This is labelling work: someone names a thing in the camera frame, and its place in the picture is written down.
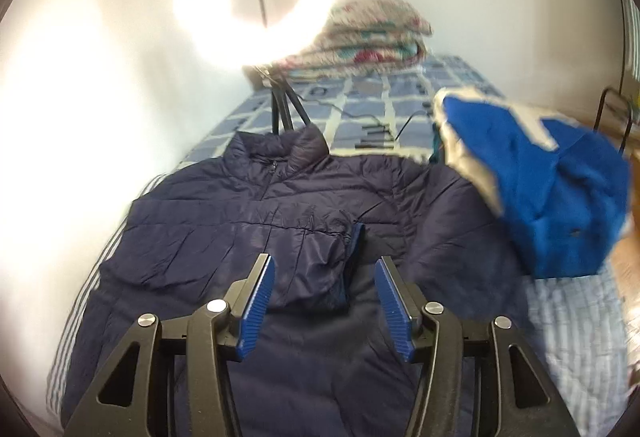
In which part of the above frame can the navy puffer jacket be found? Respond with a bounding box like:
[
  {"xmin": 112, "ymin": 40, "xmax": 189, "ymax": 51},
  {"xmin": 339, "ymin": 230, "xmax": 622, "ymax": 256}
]
[{"xmin": 61, "ymin": 126, "xmax": 544, "ymax": 436}]

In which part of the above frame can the blue checkered bed sheet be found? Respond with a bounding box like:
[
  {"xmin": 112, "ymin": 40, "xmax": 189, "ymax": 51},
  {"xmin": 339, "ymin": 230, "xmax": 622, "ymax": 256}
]
[{"xmin": 293, "ymin": 55, "xmax": 500, "ymax": 162}]

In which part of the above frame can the blue and white fleece garment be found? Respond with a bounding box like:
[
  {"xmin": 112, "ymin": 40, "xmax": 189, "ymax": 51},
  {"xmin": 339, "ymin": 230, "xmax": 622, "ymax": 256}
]
[{"xmin": 433, "ymin": 87, "xmax": 630, "ymax": 279}]

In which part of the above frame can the black tripod light stand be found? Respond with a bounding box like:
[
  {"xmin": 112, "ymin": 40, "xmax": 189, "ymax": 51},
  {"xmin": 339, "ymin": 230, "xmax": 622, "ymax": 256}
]
[{"xmin": 253, "ymin": 0, "xmax": 311, "ymax": 135}]

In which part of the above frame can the folded floral quilt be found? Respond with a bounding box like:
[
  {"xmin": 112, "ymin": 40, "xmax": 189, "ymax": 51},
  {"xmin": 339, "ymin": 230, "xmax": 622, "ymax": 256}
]
[{"xmin": 278, "ymin": 0, "xmax": 433, "ymax": 81}]

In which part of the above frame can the black metal shelf rack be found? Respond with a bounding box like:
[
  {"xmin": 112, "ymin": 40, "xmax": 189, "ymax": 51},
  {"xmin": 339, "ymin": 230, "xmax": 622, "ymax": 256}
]
[{"xmin": 593, "ymin": 86, "xmax": 637, "ymax": 154}]

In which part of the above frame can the black power cable on bed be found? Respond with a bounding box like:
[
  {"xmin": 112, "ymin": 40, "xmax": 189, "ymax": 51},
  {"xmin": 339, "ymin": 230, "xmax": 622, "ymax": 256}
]
[{"xmin": 294, "ymin": 94, "xmax": 436, "ymax": 151}]

